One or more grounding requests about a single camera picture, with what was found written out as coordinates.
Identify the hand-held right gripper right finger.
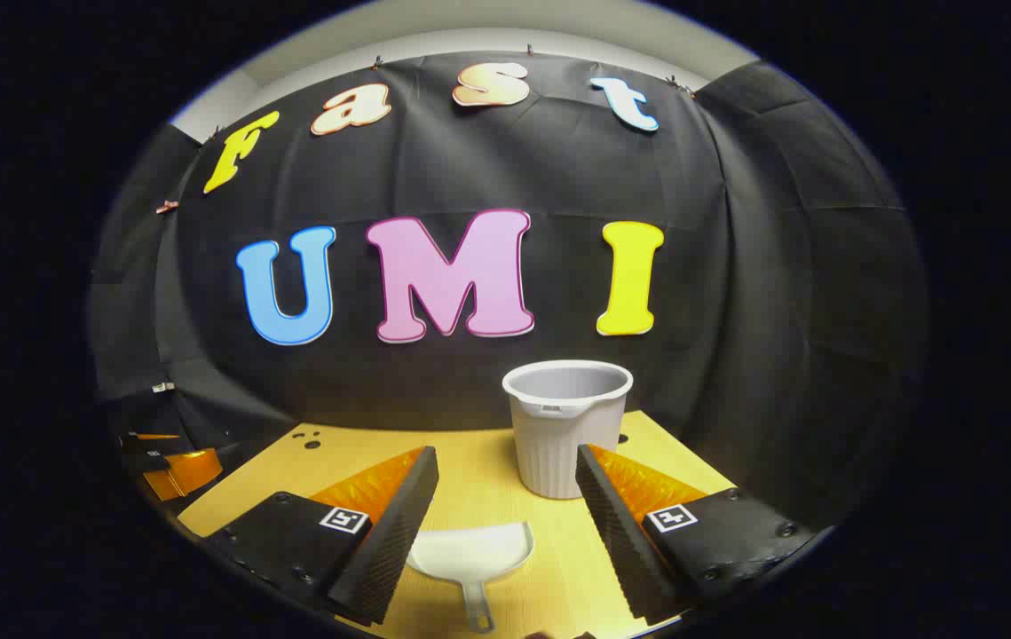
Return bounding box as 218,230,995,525
575,443,817,626

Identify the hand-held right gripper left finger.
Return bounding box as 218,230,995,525
203,446,440,627

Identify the white plastic dustpan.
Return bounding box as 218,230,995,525
406,522,535,634

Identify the white ribbed garbage bin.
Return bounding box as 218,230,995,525
502,359,635,500

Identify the wooden desktop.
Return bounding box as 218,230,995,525
177,410,737,639

